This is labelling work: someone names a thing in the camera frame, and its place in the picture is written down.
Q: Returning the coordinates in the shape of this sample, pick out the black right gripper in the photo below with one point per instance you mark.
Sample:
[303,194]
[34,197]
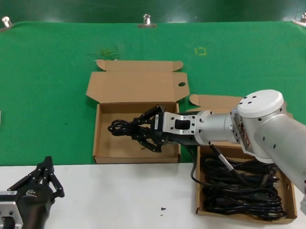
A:
[158,132]

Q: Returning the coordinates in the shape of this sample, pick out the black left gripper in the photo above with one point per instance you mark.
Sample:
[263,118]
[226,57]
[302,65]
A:
[35,203]

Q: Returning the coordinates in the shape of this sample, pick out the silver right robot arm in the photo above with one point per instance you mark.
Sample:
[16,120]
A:
[270,129]

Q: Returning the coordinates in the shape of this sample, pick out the open brown cardboard box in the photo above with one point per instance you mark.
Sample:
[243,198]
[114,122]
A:
[213,101]
[134,85]

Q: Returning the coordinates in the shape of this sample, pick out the silver binder clamp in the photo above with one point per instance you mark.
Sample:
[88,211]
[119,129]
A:
[5,24]
[146,24]
[303,21]

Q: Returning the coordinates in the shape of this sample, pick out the green felt table cloth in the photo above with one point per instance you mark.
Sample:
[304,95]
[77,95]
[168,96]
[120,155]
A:
[39,73]

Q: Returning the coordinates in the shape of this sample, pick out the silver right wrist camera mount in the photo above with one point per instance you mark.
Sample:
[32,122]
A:
[171,123]

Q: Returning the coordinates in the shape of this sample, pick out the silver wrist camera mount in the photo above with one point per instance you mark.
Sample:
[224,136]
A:
[171,123]
[7,212]

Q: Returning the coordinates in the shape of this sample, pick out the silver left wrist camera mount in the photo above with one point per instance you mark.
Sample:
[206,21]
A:
[7,212]

